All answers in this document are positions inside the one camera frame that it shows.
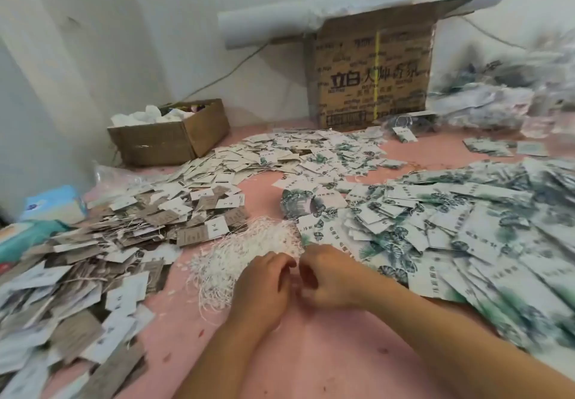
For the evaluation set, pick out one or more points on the person's left hand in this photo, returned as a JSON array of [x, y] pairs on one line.
[[260, 291]]

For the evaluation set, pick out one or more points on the person's right hand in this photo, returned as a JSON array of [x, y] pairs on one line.
[[337, 277]]

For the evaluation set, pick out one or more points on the heap of small tags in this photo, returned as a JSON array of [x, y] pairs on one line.
[[269, 156]]

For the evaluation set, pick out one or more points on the pile of green leaf tags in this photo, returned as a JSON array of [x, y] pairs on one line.
[[476, 232]]

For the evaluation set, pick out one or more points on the pile of brown white tags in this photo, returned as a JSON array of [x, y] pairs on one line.
[[90, 268]]

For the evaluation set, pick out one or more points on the person's right forearm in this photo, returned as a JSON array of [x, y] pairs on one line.
[[458, 345]]

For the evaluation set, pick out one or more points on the person's left forearm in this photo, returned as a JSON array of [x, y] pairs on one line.
[[225, 363]]

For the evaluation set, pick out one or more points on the small open cardboard box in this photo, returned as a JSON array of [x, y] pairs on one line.
[[171, 138]]

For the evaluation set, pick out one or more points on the clear plastic bag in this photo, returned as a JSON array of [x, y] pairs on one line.
[[117, 178]]

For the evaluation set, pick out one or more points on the white crumpled material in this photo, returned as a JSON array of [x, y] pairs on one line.
[[148, 116]]

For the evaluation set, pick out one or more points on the large printed cardboard box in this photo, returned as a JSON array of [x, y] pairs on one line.
[[368, 71]]

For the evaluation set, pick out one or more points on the blue tissue pack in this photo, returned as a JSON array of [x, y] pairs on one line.
[[54, 204]]

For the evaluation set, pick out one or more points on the teal packet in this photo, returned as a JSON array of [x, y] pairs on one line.
[[27, 237]]

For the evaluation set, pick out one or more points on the heap of clear plastic bags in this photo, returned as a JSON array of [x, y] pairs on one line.
[[512, 89]]

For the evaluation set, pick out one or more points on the white roll in plastic wrap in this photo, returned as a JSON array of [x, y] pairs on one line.
[[269, 21]]

